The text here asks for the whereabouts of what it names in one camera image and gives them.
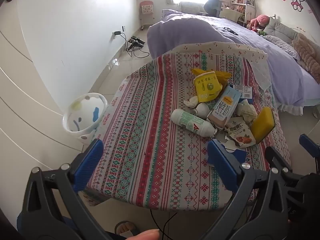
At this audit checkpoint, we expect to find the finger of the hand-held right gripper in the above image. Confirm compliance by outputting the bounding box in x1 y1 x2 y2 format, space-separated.
265 146 294 178
299 134 320 160

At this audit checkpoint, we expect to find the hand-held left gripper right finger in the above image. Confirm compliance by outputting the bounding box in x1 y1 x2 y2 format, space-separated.
200 139 290 240

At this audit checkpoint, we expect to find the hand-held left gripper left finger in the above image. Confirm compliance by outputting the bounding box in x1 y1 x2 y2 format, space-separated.
21 139 108 240

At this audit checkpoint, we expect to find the torn nut snack packet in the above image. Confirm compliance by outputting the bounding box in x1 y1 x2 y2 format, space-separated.
224 116 258 147

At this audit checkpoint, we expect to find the yellow sponge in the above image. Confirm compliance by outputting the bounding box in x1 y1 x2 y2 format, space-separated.
251 107 275 143

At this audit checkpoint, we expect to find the white printed waste bin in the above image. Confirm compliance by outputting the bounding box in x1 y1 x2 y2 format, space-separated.
62 92 109 145

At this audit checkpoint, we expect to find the white bottle with green label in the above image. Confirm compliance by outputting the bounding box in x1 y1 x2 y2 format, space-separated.
171 109 218 137

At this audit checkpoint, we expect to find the blue white milk carton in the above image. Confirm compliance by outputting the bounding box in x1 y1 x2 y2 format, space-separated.
206 85 242 130

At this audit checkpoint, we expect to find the person's left hand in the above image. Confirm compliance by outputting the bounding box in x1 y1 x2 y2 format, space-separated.
129 229 160 240

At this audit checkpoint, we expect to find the blue paper scrap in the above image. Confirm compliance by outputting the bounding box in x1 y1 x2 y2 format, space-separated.
225 148 247 167

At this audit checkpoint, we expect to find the small white bottle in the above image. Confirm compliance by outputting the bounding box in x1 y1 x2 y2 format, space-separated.
194 103 212 117

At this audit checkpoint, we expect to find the bed with lavender sheet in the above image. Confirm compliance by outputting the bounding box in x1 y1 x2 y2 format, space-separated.
147 9 320 117

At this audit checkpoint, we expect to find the patterned red green tablecloth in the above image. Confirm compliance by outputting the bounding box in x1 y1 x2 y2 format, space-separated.
84 42 292 212

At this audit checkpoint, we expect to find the person's foot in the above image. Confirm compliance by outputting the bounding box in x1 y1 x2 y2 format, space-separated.
114 220 140 237

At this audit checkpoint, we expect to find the blue box with white label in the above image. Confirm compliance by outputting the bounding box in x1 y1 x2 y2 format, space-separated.
234 84 253 103

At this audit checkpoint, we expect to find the brown fuzzy pillow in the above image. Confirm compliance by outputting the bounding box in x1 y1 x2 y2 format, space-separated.
292 33 320 83

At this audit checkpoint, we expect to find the white wardrobe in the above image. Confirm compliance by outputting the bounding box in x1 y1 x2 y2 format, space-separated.
0 0 85 230

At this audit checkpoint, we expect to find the floral pillow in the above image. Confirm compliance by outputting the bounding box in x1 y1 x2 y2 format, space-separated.
261 35 300 60

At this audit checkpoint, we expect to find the grey pillow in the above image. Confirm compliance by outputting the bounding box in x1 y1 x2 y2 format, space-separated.
264 19 300 44

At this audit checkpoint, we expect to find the black floor power strip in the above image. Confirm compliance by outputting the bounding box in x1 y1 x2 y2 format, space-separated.
128 36 145 50

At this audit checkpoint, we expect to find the pink plush toy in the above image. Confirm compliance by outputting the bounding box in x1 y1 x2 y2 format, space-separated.
246 14 270 32

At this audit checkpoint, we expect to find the purple blanket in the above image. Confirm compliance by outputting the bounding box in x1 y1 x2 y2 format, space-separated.
147 9 305 105

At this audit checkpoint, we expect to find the white shelf unit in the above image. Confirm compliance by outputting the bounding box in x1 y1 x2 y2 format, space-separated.
230 0 258 27

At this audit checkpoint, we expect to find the dark office chair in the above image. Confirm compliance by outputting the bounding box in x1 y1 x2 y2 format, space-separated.
204 0 223 18

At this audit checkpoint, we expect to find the grey sofa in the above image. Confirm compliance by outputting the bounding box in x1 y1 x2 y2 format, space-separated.
180 1 208 14

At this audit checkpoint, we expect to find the black cable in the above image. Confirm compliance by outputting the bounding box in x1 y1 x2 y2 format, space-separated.
149 209 178 240

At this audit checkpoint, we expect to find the power strip with cables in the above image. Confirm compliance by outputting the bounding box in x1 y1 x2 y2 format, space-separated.
120 33 150 58

